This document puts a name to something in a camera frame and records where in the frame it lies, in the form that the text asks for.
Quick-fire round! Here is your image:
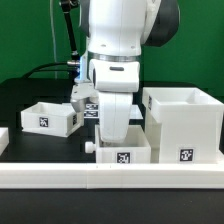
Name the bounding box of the white drawer cabinet frame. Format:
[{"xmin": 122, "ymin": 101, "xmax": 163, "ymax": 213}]
[{"xmin": 142, "ymin": 87, "xmax": 224, "ymax": 164}]

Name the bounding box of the white drawer box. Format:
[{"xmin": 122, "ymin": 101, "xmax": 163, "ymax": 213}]
[
  {"xmin": 21, "ymin": 102, "xmax": 84, "ymax": 137},
  {"xmin": 85, "ymin": 125, "xmax": 151, "ymax": 164}
]

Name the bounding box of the white marker base plate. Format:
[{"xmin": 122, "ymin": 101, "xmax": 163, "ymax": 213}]
[{"xmin": 61, "ymin": 102, "xmax": 144, "ymax": 120}]

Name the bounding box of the white drawer box front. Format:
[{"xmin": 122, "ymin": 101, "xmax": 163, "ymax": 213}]
[{"xmin": 85, "ymin": 125, "xmax": 151, "ymax": 164}]

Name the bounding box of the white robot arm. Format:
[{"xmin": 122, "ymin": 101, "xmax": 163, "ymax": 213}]
[{"xmin": 60, "ymin": 0, "xmax": 180, "ymax": 143}]

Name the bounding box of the black cable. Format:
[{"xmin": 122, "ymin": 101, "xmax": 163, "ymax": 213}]
[{"xmin": 21, "ymin": 61, "xmax": 81, "ymax": 80}]

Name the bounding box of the white obstacle fence wall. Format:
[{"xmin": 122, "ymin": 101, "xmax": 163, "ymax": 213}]
[{"xmin": 0, "ymin": 163, "xmax": 224, "ymax": 189}]

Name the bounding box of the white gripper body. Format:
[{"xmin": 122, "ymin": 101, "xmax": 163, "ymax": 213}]
[{"xmin": 99, "ymin": 92, "xmax": 133, "ymax": 143}]

